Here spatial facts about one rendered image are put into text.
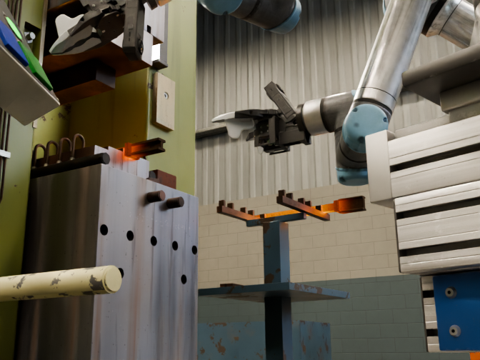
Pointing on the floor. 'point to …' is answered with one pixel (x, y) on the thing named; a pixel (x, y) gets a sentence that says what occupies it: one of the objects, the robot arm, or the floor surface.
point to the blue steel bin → (318, 342)
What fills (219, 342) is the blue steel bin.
